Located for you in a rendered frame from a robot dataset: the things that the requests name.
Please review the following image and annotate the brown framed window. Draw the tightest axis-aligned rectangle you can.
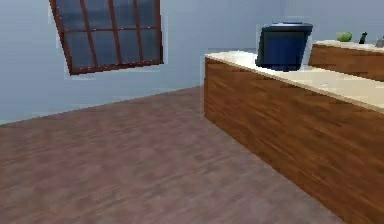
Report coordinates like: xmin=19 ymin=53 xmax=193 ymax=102
xmin=48 ymin=0 xmax=165 ymax=76

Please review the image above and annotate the green round fruit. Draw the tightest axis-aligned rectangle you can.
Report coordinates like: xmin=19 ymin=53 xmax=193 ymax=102
xmin=336 ymin=31 xmax=354 ymax=43

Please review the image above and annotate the wooden counter with pale top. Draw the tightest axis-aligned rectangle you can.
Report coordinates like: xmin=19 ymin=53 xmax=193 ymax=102
xmin=307 ymin=39 xmax=384 ymax=83

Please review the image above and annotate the wooden kitchen counter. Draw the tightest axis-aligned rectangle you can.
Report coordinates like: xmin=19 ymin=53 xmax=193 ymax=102
xmin=203 ymin=50 xmax=384 ymax=224

